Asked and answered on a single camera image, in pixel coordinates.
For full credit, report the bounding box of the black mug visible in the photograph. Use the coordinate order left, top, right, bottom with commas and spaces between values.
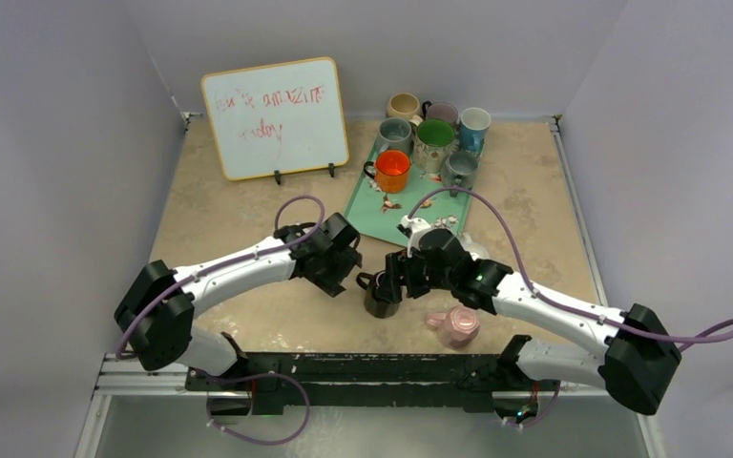
356, 271, 400, 319

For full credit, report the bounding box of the pink faceted mug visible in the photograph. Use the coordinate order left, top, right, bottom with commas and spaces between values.
426, 306, 480, 350

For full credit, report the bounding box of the grey-blue upside-down mug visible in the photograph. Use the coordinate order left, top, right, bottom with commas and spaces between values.
440, 151, 480, 190

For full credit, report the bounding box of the orange mug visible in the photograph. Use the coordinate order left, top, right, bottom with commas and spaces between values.
363, 149, 411, 194

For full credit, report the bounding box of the cream white mug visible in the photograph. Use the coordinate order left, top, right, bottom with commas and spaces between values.
409, 115, 456, 174

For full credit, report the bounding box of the grey mug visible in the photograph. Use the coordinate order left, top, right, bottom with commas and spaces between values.
374, 117, 413, 156

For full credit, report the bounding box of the blue teal mug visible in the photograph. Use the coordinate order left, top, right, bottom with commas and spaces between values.
459, 107, 492, 153

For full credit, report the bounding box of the mauve purple mug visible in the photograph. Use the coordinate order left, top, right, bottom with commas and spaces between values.
421, 101, 459, 127

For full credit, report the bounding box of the beige brown mug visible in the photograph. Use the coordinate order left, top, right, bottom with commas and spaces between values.
386, 93, 424, 122

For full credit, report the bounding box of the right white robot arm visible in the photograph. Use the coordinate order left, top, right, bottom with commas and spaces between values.
368, 229, 681, 415

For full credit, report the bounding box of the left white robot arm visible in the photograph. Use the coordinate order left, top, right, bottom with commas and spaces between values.
114, 213, 363, 390

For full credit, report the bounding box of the white speckled mug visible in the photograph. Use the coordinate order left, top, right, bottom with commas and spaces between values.
457, 233, 490, 260

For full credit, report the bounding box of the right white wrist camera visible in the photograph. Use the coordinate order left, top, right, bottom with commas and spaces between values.
397, 215, 434, 258

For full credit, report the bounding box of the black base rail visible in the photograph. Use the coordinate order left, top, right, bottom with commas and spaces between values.
94, 350, 652, 419

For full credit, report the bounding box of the white whiteboard yellow frame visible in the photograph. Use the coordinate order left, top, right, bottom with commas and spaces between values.
200, 56, 349, 181

